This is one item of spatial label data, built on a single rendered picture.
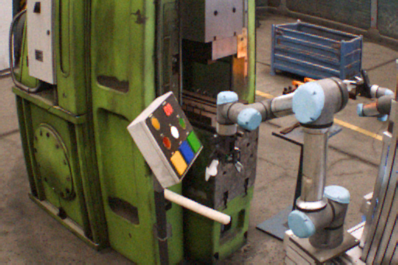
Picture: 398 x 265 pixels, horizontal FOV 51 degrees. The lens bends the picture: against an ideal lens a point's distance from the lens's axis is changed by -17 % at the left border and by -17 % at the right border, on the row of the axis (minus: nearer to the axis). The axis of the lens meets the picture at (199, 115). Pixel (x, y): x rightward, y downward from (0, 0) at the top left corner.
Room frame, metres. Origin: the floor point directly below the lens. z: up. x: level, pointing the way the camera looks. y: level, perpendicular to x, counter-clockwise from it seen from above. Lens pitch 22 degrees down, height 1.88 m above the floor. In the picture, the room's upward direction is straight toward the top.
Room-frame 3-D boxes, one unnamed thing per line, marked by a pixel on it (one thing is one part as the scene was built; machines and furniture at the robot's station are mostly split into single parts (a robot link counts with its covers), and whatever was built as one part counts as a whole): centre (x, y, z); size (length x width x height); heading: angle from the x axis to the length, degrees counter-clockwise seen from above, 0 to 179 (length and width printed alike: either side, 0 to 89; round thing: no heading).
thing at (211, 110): (2.45, 0.03, 0.96); 0.42 x 0.20 x 0.09; 50
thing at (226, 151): (1.70, -0.11, 1.07); 0.09 x 0.08 x 0.12; 27
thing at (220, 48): (2.45, 0.03, 1.32); 0.42 x 0.20 x 0.10; 50
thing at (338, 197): (1.37, -0.49, 0.98); 0.13 x 0.12 x 0.14; 125
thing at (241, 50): (2.64, -0.23, 1.27); 0.09 x 0.02 x 0.17; 140
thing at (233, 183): (2.50, 0.01, 0.69); 0.56 x 0.38 x 0.45; 50
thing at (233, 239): (2.50, 0.01, 0.23); 0.55 x 0.37 x 0.47; 50
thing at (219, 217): (1.99, 0.03, 0.62); 0.44 x 0.05 x 0.05; 50
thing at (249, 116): (1.64, -0.18, 1.23); 0.11 x 0.11 x 0.08; 35
